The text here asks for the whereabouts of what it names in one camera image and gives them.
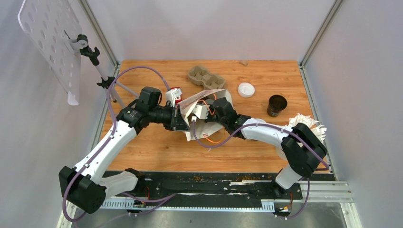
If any tripod stand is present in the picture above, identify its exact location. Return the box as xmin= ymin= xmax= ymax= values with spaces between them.
xmin=63 ymin=31 xmax=126 ymax=108

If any cardboard cup carrier tray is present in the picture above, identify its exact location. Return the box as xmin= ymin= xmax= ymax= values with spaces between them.
xmin=187 ymin=66 xmax=227 ymax=90

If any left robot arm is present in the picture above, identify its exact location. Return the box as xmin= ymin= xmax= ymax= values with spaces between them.
xmin=59 ymin=87 xmax=190 ymax=214

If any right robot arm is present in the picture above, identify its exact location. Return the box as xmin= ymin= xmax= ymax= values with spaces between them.
xmin=211 ymin=97 xmax=329 ymax=199

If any perforated white panel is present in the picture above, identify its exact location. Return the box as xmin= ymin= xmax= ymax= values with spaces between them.
xmin=18 ymin=0 xmax=88 ymax=105

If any wrapped white straws bundle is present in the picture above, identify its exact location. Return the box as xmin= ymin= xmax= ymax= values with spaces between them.
xmin=288 ymin=113 xmax=327 ymax=143

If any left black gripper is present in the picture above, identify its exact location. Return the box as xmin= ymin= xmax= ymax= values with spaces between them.
xmin=149 ymin=104 xmax=191 ymax=132

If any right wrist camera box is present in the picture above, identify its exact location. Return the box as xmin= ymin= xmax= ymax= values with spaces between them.
xmin=192 ymin=103 xmax=210 ymax=123

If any white plastic cup lid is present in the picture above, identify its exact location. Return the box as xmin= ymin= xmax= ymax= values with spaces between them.
xmin=255 ymin=118 xmax=266 ymax=124

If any stack of white lids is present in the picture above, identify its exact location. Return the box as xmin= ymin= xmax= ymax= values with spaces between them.
xmin=238 ymin=82 xmax=255 ymax=98

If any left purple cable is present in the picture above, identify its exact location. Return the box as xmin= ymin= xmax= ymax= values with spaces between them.
xmin=62 ymin=66 xmax=171 ymax=223

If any white paper bakery bag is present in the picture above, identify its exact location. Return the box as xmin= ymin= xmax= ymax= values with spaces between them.
xmin=179 ymin=89 xmax=232 ymax=141

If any red toy block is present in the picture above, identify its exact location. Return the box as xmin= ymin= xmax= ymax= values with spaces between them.
xmin=173 ymin=87 xmax=182 ymax=104

